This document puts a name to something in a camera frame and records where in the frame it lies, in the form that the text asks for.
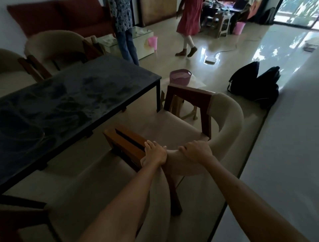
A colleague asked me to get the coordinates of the dark cluttered side table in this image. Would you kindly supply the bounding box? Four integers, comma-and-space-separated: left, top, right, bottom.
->
202, 0, 252, 23

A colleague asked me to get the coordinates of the purple plastic basket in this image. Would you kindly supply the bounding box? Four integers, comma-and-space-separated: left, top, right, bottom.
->
169, 69, 192, 86

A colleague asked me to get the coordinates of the black dining table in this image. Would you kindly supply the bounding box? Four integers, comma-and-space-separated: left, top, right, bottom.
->
0, 54, 162, 195

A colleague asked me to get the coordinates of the person's right forearm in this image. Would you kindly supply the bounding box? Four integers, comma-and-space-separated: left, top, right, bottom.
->
199, 156, 309, 242

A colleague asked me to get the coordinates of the circle-pattern placemat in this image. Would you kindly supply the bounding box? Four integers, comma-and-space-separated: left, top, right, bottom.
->
159, 77, 208, 100

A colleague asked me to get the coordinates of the beige plastic stool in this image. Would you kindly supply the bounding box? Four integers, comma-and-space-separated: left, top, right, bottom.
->
216, 14, 231, 38
160, 89, 200, 121

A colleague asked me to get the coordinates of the person's left hand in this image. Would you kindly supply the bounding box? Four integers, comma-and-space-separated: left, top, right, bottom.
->
141, 140, 167, 166

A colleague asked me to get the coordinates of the dark plastic stool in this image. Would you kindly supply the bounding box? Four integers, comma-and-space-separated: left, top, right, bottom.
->
205, 12, 219, 33

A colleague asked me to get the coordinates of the white power cable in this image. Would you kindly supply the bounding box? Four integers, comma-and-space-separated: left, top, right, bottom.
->
213, 37, 262, 57

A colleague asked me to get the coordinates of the person's right hand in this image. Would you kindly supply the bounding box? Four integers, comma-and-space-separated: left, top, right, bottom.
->
177, 140, 214, 165

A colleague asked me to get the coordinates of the dark brown sofa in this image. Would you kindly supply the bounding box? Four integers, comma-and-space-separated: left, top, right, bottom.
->
7, 0, 116, 38

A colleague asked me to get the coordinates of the beige cushioned wooden chair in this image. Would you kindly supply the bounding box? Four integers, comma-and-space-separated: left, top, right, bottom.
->
25, 30, 104, 75
0, 49, 52, 98
103, 83, 244, 216
0, 147, 172, 242

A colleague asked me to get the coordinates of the brown wooden panel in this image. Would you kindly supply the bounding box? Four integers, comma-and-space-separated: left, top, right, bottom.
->
139, 0, 177, 25

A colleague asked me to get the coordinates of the person's left forearm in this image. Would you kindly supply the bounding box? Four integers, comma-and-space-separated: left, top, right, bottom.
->
79, 159, 165, 242

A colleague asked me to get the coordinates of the glass sliding door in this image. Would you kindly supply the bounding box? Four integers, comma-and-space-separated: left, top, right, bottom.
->
273, 0, 319, 29

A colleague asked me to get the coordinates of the pink plastic bucket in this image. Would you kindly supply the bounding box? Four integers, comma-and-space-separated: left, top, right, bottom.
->
233, 22, 246, 35

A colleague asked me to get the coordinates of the pink plastic pitcher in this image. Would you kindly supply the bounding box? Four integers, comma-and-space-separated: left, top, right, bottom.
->
147, 36, 158, 52

